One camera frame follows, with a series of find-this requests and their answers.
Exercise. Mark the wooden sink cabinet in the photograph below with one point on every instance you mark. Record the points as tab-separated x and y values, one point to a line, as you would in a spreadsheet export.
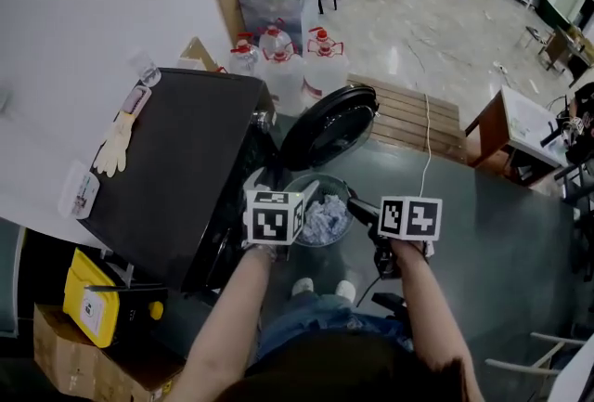
510	131

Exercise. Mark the person's left forearm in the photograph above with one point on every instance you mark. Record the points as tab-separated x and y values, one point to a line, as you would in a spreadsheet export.
223	335

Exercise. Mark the person's right forearm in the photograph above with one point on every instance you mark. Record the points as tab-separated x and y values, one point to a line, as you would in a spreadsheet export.
436	321

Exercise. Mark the person's white shoe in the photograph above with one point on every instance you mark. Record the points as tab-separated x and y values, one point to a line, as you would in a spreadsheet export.
345	290
302	285

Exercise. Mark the small grey stool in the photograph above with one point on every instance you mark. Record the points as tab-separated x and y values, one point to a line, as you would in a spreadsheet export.
533	35

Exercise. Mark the white work gloves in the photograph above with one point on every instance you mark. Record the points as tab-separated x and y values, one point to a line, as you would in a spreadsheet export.
113	145

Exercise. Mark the person's left white shoe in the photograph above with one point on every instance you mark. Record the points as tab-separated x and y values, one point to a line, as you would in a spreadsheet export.
302	285

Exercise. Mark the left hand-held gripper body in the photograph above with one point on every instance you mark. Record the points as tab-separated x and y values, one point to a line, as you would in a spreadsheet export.
274	219

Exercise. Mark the green laundry basket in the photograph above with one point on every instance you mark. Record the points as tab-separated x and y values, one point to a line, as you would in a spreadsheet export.
331	186

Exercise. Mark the person's black shirt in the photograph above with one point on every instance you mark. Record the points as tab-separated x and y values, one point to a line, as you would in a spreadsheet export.
334	372

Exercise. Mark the person's blue jeans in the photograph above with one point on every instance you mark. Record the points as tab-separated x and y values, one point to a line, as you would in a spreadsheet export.
320	321

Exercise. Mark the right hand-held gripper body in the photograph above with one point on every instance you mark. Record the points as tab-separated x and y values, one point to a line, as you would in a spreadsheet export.
410	219

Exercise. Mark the black washing machine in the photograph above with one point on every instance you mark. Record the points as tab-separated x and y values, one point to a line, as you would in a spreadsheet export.
185	168

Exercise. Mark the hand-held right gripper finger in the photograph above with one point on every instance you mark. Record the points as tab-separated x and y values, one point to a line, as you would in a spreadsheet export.
364	210

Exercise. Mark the small white packet box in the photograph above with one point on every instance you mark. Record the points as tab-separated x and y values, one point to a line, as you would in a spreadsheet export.
79	196

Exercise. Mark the black table and chairs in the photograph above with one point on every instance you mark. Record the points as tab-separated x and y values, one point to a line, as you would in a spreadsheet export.
577	186

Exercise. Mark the yellow and black tool case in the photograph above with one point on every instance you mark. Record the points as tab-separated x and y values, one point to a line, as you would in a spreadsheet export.
93	302

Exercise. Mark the leaning wooden board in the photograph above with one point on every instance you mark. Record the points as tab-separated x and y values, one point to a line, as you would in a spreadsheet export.
229	1

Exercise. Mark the white frame rack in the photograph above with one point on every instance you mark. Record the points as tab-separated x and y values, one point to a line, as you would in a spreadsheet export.
547	358

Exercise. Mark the round black washing machine door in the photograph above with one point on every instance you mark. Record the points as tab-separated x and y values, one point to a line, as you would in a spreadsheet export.
325	131

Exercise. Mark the brown cardboard box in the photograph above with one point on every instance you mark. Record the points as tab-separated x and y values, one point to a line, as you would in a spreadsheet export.
83	358

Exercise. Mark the black waist pack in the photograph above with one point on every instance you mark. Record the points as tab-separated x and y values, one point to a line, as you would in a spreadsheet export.
390	305

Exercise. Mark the pink packet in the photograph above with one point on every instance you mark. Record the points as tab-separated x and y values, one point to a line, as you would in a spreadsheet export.
135	98

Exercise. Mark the clear plastic storage bin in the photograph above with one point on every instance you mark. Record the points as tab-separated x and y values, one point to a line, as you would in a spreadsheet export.
278	1

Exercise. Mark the person's right white shoe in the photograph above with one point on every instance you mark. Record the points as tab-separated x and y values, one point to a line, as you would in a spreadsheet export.
345	290

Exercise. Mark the light checkered shirt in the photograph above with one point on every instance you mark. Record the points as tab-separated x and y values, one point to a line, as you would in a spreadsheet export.
325	219

